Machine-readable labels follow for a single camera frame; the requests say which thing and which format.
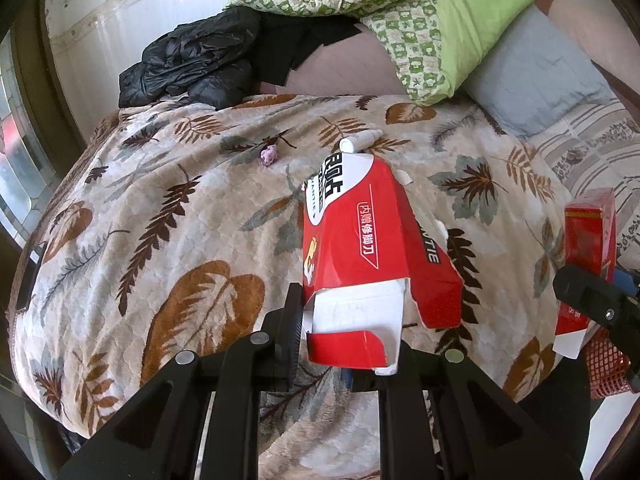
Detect red white torn carton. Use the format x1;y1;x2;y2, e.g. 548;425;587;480
300;152;465;377

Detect red cardboard box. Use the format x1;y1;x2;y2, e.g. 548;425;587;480
553;187;619;359

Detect leaf print blanket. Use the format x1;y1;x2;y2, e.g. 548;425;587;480
7;92;576;443

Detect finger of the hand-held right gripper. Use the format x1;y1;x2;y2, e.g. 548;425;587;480
614;267;640;300
552;265;640;393

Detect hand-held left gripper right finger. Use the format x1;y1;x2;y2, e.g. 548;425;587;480
345;341;583;480

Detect mauve bed sheet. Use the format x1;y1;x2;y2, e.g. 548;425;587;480
260;0;640;107

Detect black puffer jacket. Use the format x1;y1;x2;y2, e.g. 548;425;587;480
118;10;262;112

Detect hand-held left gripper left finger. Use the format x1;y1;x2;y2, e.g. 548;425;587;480
57;282;306;480

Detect black cloth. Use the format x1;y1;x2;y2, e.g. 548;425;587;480
249;12;364;87

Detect green patterned quilt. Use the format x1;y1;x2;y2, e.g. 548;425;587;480
227;0;534;107

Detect white small bottle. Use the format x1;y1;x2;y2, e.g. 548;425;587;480
338;130;384;154

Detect grey blue pillow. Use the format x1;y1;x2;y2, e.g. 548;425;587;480
460;7;614;139

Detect window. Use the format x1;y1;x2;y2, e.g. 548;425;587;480
0;35;57;243

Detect red plastic basket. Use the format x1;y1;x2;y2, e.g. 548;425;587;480
581;327;635;401

